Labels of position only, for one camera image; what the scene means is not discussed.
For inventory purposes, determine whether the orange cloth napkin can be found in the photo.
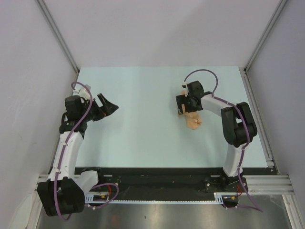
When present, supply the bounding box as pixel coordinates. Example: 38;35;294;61
175;89;202;130

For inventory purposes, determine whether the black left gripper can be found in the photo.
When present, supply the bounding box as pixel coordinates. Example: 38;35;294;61
80;94;118;122

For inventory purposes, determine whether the aluminium frame post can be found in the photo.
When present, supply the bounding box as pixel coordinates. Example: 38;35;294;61
243;0;290;74
35;0;80;75

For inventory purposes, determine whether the right aluminium frame post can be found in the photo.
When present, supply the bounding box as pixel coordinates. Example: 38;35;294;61
243;0;290;74

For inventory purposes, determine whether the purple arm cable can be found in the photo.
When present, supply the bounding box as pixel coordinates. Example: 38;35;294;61
183;69;263;212
53;82;120;220

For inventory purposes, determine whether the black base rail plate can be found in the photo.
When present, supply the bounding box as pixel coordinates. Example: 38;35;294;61
86;167;278;206

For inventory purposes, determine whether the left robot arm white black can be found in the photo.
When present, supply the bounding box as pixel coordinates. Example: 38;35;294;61
37;94;119;217

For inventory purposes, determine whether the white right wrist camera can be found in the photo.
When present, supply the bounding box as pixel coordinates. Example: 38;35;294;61
182;82;189;90

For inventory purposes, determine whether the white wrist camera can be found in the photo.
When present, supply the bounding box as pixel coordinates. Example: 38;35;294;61
182;82;189;90
72;84;91;100

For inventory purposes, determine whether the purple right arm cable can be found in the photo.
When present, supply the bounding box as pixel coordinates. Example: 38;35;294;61
183;69;263;212

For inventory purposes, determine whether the front aluminium cross rail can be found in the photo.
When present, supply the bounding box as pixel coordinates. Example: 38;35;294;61
37;175;80;183

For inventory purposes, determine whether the left aluminium frame post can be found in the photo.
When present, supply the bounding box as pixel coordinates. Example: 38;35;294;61
35;0;80;75

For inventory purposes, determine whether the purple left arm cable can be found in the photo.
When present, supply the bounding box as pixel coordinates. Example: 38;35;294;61
53;82;120;220

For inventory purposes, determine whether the aluminium side rail extrusion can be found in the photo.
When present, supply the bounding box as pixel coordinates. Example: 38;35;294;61
240;68;276;168

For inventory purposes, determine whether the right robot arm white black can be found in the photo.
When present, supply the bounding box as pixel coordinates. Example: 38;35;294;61
176;81;258;191

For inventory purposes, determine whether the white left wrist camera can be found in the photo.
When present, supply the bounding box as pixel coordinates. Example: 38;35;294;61
72;84;91;100

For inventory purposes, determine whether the white slotted cable duct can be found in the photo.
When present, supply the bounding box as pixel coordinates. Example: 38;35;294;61
84;192;224;205

